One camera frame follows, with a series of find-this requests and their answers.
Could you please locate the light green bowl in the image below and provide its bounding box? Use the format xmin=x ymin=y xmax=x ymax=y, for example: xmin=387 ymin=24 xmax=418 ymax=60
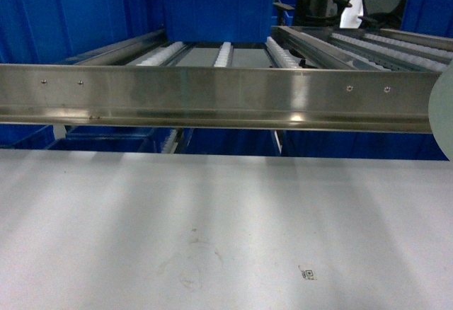
xmin=428 ymin=64 xmax=453 ymax=161

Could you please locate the adjacent steel roller shelf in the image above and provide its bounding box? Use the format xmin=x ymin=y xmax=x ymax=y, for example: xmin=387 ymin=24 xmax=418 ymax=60
xmin=272 ymin=26 xmax=452 ymax=72

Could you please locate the blue bins lower shelf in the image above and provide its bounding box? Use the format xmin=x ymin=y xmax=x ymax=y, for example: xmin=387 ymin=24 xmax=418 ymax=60
xmin=1 ymin=124 xmax=177 ymax=153

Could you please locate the white roller track middle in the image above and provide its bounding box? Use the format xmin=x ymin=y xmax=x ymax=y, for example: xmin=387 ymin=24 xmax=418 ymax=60
xmin=214 ymin=42 xmax=232 ymax=68

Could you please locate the white roller track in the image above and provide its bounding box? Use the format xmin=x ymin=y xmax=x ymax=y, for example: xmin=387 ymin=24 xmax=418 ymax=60
xmin=265 ymin=36 xmax=302 ymax=69
xmin=214 ymin=42 xmax=232 ymax=68
xmin=137 ymin=42 xmax=185 ymax=67

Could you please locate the white roller track right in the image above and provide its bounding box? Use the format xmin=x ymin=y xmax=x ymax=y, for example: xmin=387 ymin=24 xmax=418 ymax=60
xmin=265 ymin=36 xmax=302 ymax=69

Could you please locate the white roller track left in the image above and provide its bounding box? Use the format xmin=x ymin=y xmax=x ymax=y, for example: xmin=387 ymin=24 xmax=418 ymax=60
xmin=137 ymin=42 xmax=185 ymax=67

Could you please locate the blue bin on rollers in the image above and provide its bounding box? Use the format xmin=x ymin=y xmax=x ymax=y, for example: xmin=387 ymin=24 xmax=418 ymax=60
xmin=163 ymin=0 xmax=273 ymax=43

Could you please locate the small QR code sticker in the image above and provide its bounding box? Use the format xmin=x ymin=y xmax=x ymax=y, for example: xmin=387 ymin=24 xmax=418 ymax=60
xmin=298 ymin=265 xmax=316 ymax=280

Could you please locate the large blue bin left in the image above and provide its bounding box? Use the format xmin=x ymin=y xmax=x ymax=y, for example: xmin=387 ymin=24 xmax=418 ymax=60
xmin=1 ymin=0 xmax=164 ymax=64

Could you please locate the blue bin far right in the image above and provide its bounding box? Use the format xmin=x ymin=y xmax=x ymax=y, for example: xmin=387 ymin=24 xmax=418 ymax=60
xmin=401 ymin=0 xmax=453 ymax=38

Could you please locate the steel shelf front rail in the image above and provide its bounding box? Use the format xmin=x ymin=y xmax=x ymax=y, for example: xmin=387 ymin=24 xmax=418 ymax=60
xmin=1 ymin=64 xmax=438 ymax=133

